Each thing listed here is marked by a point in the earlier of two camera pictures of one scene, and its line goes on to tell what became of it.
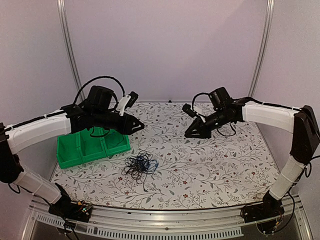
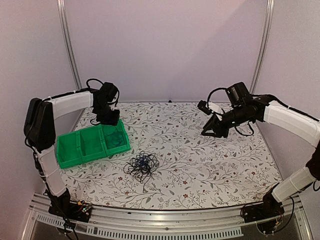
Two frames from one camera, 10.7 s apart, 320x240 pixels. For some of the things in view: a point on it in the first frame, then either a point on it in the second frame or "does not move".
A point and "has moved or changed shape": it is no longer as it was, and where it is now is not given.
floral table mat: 233,167 does not move
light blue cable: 154,159 has moved or changed shape
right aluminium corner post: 264,46 does not move
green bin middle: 92,148 does not move
